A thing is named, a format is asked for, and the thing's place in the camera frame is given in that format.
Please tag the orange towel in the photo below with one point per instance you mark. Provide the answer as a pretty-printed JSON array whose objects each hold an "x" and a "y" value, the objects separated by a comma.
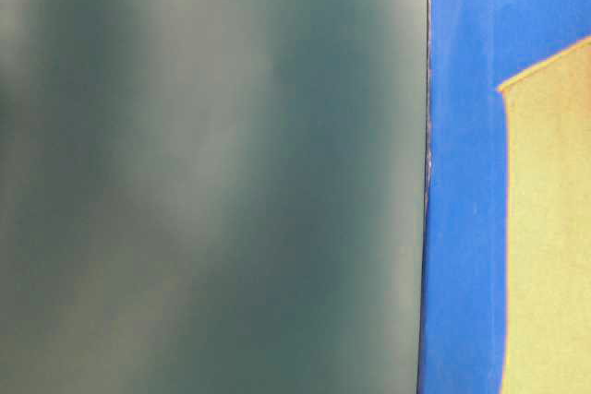
[{"x": 548, "y": 225}]

